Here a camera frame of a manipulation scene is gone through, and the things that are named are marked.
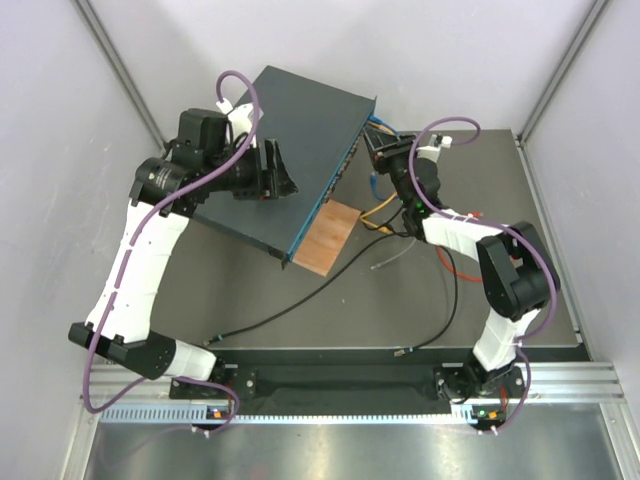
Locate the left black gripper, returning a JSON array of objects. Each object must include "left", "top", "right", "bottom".
[{"left": 204, "top": 138, "right": 298, "bottom": 200}]

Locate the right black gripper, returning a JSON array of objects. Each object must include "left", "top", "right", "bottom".
[{"left": 363, "top": 128, "right": 420, "bottom": 210}]

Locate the red ethernet cable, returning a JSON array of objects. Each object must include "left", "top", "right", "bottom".
[{"left": 436, "top": 212, "right": 485, "bottom": 284}]

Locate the grey ethernet cable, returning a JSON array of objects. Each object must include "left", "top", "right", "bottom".
[{"left": 369, "top": 239, "right": 417, "bottom": 271}]

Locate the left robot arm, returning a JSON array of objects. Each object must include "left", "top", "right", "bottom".
[{"left": 68, "top": 101, "right": 298, "bottom": 397}]

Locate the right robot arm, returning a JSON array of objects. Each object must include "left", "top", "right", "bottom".
[{"left": 363, "top": 121, "right": 561, "bottom": 397}]

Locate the wooden support block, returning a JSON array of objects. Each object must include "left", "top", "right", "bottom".
[{"left": 293, "top": 200, "right": 360, "bottom": 277}]

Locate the blue ethernet cable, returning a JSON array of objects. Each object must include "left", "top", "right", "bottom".
[{"left": 368, "top": 116, "right": 401, "bottom": 199}]

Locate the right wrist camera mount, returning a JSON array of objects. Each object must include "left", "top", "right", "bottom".
[{"left": 416, "top": 134, "right": 453, "bottom": 163}]

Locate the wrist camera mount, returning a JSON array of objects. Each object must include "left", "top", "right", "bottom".
[
  {"left": 416, "top": 134, "right": 453, "bottom": 163},
  {"left": 216, "top": 99, "right": 263, "bottom": 138}
]

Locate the dark grey network switch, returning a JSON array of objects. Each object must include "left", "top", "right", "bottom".
[{"left": 194, "top": 65, "right": 376, "bottom": 264}]

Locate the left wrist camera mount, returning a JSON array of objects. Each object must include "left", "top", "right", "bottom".
[{"left": 216, "top": 99, "right": 263, "bottom": 138}]

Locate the yellow ethernet cable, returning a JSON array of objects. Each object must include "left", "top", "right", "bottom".
[{"left": 359, "top": 124, "right": 407, "bottom": 235}]

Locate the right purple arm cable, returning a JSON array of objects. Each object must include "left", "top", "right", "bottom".
[{"left": 408, "top": 116, "right": 560, "bottom": 431}]

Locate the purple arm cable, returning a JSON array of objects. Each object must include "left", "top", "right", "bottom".
[
  {"left": 408, "top": 116, "right": 560, "bottom": 431},
  {"left": 82, "top": 71, "right": 265, "bottom": 415}
]

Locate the long black ethernet cable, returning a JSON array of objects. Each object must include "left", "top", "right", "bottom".
[{"left": 202, "top": 230, "right": 416, "bottom": 346}]

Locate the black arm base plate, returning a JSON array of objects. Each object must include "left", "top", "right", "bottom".
[{"left": 168, "top": 363, "right": 526, "bottom": 416}]

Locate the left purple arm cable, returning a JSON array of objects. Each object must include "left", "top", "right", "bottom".
[{"left": 82, "top": 71, "right": 265, "bottom": 415}]

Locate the aluminium rail frame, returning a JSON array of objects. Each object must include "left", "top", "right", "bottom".
[{"left": 91, "top": 362, "right": 624, "bottom": 430}]

